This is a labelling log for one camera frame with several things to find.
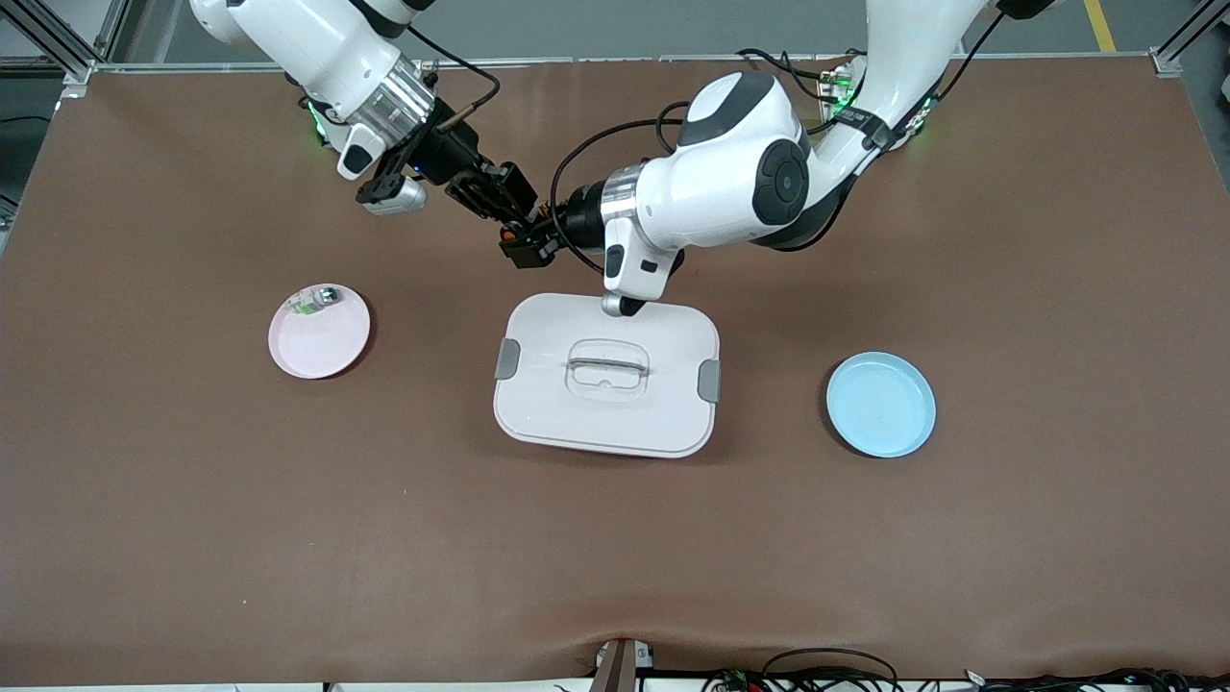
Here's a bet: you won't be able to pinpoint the light blue round plate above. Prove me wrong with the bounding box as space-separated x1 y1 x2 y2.
826 352 938 458

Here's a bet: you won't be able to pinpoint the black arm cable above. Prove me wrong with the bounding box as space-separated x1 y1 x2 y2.
551 100 695 277
408 24 502 126

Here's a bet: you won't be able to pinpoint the metal table edge bracket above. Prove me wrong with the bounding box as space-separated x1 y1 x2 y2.
591 637 656 692

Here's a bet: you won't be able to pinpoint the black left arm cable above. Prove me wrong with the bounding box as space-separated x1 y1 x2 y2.
551 100 695 277

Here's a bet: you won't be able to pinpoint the black cable bundle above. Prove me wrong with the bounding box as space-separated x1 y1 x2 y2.
961 668 1230 692

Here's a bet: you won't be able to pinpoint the black looped cable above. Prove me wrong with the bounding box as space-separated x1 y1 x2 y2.
762 649 900 692

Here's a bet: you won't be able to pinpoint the green push-button switch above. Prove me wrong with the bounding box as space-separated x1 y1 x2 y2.
291 284 344 318

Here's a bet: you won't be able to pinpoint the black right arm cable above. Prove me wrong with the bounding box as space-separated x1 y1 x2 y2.
408 24 502 126

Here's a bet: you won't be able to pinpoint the white lidded storage box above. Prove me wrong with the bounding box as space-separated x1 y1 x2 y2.
493 292 722 459

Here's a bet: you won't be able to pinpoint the aluminium frame profile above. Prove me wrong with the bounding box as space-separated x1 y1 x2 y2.
1148 0 1230 78
0 0 131 84

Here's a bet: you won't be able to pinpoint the black base cables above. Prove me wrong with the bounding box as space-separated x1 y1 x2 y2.
738 48 856 102

